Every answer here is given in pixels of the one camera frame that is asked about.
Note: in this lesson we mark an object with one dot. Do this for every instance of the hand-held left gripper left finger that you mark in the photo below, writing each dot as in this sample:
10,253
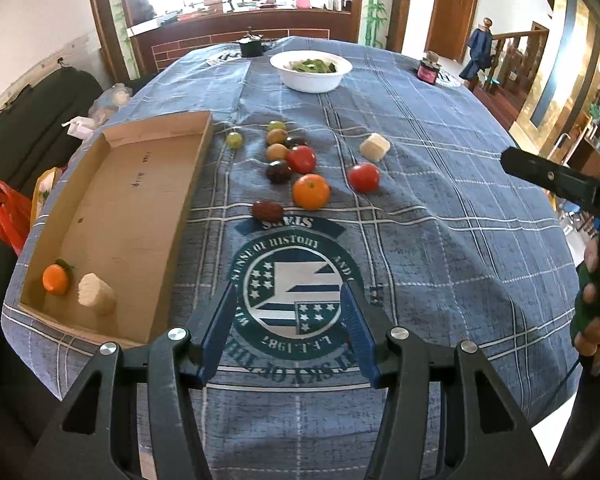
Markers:
215,332

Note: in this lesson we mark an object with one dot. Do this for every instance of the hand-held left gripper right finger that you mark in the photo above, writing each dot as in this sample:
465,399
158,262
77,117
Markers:
360,332

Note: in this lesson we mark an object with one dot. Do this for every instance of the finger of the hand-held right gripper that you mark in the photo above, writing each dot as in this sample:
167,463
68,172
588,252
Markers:
550,175

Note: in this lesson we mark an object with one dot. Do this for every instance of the dark red date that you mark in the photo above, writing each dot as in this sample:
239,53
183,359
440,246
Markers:
267,209

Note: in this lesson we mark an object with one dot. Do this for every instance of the large orange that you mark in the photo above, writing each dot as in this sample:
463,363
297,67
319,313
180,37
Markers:
311,191

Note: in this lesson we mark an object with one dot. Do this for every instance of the red tomato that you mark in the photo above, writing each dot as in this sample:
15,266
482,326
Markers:
365,177
301,159

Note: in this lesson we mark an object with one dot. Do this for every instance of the shallow cardboard box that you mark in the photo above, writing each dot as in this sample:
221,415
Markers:
125,200

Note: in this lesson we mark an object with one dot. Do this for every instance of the cream cube-shaped food piece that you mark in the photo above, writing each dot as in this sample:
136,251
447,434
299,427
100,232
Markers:
96,294
374,147

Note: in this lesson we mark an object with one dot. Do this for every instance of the person's right hand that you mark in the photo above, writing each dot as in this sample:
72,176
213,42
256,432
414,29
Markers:
591,332

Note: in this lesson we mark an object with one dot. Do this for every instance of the blue plaid tablecloth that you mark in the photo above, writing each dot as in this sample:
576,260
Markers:
430,240

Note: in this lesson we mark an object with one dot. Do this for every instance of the wooden stair railing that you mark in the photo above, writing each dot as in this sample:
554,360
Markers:
522,55

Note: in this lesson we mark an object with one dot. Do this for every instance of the small patterned dish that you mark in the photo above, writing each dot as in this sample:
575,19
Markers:
450,80

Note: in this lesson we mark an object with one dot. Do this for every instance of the dark red jar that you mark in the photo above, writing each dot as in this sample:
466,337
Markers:
428,71

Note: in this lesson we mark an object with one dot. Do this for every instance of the small tangerine with leaf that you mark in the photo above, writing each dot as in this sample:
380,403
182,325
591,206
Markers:
55,278

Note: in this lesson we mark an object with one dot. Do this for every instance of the dark purple plum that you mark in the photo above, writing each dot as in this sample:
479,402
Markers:
296,141
278,171

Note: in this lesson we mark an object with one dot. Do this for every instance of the wooden door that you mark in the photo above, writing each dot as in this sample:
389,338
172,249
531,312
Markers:
452,15

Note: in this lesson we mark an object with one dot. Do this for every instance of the yellow-brown round fruit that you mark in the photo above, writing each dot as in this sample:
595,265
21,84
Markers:
277,152
276,136

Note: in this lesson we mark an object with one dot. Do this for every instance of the green grape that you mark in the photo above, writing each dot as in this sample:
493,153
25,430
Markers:
234,139
277,124

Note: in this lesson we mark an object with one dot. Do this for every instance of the yellow floral bag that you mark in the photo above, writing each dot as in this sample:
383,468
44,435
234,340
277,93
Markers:
44,192

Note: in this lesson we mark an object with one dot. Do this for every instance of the red plastic bag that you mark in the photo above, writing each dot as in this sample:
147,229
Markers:
5,215

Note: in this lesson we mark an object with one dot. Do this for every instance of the white packet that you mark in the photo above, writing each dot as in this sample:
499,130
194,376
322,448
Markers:
80,127

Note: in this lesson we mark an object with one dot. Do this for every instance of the clear plastic bag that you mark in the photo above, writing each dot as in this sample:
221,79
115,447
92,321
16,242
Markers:
111,101

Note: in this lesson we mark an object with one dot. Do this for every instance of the white bowl with greens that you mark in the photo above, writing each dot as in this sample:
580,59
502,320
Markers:
311,77

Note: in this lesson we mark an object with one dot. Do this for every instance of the black sofa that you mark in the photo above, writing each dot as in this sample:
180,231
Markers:
30,125

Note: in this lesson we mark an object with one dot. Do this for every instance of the black pot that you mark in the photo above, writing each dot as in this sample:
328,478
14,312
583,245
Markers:
250,46

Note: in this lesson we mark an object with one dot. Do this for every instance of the wooden counter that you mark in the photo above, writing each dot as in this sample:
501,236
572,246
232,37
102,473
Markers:
240,27

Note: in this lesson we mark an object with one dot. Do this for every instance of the blue garment on post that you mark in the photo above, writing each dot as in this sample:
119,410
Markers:
480,52

